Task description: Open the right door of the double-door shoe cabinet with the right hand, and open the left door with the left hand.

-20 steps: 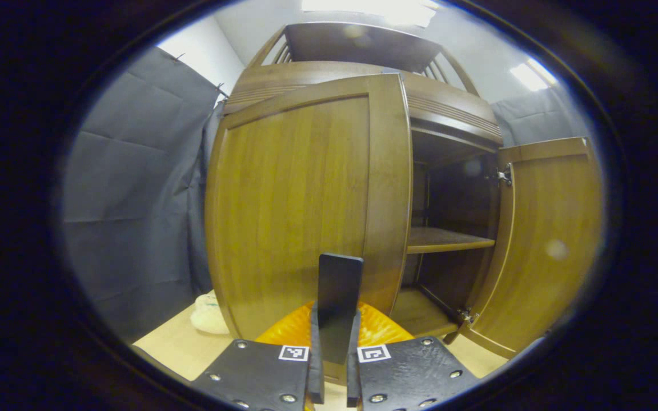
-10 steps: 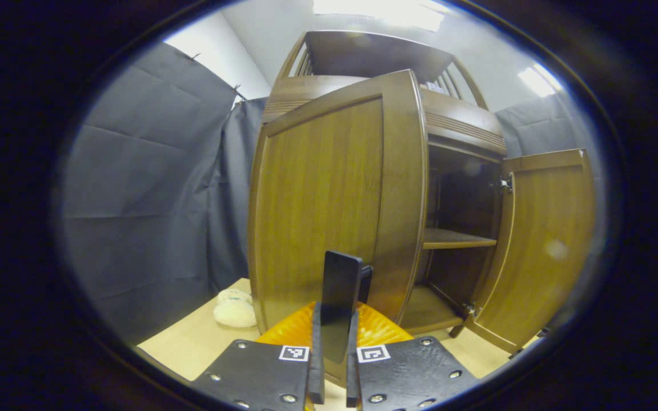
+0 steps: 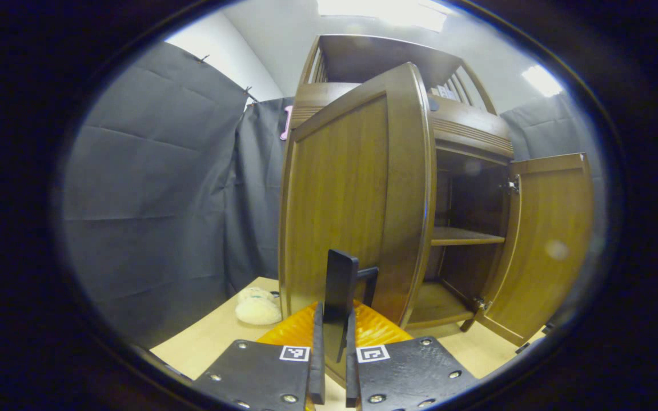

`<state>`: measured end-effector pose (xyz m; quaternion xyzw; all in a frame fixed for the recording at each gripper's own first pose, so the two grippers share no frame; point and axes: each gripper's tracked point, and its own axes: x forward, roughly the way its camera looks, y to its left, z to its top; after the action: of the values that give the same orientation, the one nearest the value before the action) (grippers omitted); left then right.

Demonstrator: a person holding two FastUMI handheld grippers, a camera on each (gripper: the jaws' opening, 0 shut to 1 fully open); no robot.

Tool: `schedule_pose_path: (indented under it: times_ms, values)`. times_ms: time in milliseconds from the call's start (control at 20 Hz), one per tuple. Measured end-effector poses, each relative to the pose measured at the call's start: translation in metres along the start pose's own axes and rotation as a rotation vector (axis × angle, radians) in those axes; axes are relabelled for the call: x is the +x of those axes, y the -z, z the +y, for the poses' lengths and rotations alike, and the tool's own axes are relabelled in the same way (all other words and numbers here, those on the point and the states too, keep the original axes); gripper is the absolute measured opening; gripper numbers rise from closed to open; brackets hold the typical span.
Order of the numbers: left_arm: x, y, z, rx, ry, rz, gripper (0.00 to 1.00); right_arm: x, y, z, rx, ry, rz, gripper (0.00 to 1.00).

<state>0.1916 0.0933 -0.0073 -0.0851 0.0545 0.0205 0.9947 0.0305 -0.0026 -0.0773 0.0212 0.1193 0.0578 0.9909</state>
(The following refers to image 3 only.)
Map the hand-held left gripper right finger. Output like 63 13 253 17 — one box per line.
345 301 481 409

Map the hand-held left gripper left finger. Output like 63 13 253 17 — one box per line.
192 301 326 411

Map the wooden shoe cabinet door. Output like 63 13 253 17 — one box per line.
279 62 437 389
475 152 595 347

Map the wooden double-door shoe cabinet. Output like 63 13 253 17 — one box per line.
279 34 595 389

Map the white plush toy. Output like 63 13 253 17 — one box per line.
235 287 282 325

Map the black backdrop cloth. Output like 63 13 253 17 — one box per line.
63 41 604 349

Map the small rectangular ceiling light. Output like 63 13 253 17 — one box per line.
521 65 564 98

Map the large rectangular ceiling light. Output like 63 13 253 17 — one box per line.
318 0 450 32

